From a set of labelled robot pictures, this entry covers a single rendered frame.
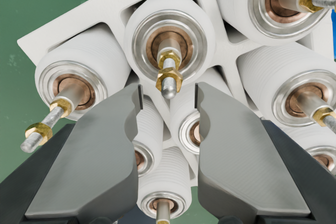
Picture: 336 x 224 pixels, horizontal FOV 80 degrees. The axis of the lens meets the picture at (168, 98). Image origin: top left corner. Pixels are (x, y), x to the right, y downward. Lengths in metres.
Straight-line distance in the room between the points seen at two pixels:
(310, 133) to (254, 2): 0.20
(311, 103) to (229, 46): 0.12
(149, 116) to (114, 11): 0.15
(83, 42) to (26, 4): 0.29
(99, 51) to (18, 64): 0.37
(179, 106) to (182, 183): 0.15
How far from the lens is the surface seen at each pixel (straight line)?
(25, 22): 0.55
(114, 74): 0.24
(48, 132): 0.19
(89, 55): 0.23
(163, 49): 0.18
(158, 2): 0.20
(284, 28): 0.23
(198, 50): 0.21
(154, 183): 0.35
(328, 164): 0.37
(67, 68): 0.24
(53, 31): 0.32
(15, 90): 0.65
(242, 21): 0.22
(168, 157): 0.38
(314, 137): 0.34
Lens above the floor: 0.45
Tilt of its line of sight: 60 degrees down
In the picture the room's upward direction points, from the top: 179 degrees counter-clockwise
